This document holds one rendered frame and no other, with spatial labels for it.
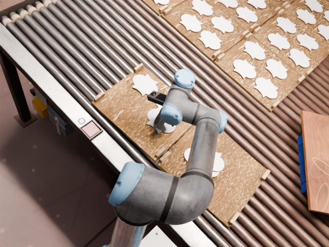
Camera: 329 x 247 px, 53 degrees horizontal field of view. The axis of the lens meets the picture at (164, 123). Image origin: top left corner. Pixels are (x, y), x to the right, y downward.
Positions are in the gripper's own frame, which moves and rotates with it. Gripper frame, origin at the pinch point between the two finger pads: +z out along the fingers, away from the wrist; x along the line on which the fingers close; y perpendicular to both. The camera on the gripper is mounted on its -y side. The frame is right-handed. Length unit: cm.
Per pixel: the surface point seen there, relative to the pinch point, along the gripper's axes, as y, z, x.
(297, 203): 69, 11, 21
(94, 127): -21.0, 11.4, -19.6
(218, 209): 43.0, 9.6, -8.3
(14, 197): -52, 105, -59
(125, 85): -28.1, 11.0, 7.4
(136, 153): 0.9, 11.9, -14.4
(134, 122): -10.4, 10.6, -4.3
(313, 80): 40, 12, 94
